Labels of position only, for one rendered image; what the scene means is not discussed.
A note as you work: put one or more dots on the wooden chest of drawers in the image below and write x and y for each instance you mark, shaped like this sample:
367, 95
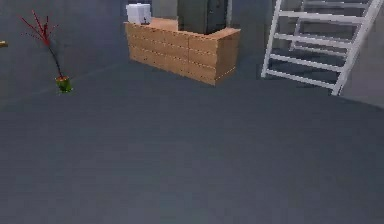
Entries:
186, 53

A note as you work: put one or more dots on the dark grey safe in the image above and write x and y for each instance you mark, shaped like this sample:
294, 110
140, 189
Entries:
201, 15

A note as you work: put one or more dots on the white box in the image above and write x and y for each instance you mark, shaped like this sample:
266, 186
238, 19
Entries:
138, 13

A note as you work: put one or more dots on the white ladder shelf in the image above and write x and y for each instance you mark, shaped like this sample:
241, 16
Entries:
320, 43

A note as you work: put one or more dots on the red plant in green pot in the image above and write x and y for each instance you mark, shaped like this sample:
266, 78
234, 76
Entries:
50, 50

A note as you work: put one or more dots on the small tan object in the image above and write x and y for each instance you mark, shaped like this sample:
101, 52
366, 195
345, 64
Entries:
2, 43

